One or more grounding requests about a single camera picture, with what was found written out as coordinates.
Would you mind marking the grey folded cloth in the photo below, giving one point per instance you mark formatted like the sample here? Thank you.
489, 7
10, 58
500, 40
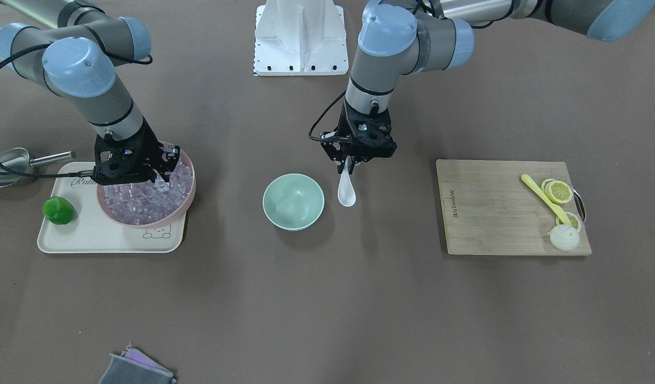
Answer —
134, 366

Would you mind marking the pink bowl of ice cubes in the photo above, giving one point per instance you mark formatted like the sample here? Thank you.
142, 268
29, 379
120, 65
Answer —
149, 205

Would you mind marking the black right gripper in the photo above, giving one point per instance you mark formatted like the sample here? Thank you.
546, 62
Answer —
152, 151

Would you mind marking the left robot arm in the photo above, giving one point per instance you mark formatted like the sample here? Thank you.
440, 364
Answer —
400, 38

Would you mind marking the lemon slice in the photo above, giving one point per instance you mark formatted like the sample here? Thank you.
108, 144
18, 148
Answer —
557, 191
575, 221

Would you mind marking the cream rectangular serving tray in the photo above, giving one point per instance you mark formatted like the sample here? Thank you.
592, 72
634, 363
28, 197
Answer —
91, 231

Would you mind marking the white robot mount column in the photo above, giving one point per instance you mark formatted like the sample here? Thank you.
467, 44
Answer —
300, 38

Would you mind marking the bamboo cutting board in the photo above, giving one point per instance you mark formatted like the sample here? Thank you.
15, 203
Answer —
488, 209

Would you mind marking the green lime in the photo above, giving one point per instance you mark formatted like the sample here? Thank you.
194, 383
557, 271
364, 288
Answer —
58, 210

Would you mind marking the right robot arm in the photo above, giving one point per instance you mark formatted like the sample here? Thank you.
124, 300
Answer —
75, 57

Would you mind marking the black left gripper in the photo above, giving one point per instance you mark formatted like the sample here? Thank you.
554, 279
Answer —
331, 144

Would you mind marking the mint green bowl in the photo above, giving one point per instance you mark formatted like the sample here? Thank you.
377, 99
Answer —
293, 201

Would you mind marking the stainless steel ice scoop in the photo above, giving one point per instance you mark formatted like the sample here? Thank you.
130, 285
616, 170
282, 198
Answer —
20, 160

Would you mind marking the white ceramic spoon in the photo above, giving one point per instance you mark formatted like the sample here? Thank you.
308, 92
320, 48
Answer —
346, 191

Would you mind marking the yellow plastic knife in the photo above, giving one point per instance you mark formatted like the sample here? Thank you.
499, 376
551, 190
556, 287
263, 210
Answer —
557, 210

